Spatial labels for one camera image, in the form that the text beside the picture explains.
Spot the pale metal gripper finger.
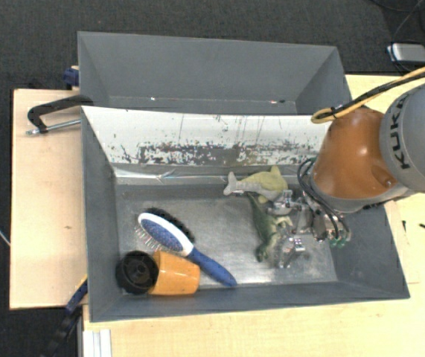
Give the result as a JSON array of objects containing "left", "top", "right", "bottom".
[
  {"left": 266, "top": 190, "right": 304, "bottom": 217},
  {"left": 275, "top": 236, "right": 310, "bottom": 270}
]

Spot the green toy dinosaur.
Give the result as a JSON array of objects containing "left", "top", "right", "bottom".
[{"left": 246, "top": 191, "right": 295, "bottom": 263}]

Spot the yellow and grey plush fish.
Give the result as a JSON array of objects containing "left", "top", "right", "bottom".
[{"left": 223, "top": 165, "right": 290, "bottom": 204}]

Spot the orange cup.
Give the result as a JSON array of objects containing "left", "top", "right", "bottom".
[{"left": 147, "top": 250, "right": 201, "bottom": 296}]

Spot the blue and white hairbrush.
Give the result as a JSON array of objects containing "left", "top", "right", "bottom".
[{"left": 134, "top": 206, "right": 238, "bottom": 288}]

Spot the grey metal bin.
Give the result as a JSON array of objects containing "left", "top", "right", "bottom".
[{"left": 77, "top": 30, "right": 411, "bottom": 324}]

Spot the pale wood board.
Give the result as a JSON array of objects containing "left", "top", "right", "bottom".
[{"left": 9, "top": 87, "right": 89, "bottom": 311}]

